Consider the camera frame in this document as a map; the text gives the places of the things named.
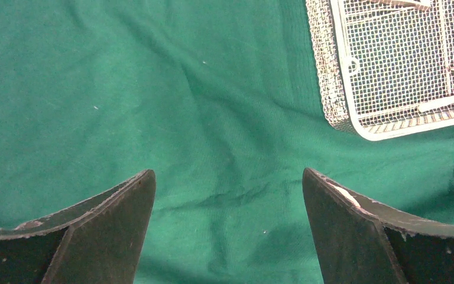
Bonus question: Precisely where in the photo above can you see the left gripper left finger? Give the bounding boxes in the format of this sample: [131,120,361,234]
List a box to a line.
[0,170,156,283]

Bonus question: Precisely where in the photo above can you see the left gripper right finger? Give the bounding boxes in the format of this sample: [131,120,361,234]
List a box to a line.
[302,168,454,283]

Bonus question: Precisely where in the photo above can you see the green surgical cloth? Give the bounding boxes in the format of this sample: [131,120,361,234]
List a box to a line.
[0,1,454,283]

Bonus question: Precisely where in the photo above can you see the steel tweezers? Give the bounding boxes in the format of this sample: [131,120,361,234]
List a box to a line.
[418,95,454,112]

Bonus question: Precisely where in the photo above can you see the metal mesh instrument tray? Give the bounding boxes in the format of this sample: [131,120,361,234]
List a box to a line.
[306,0,454,141]

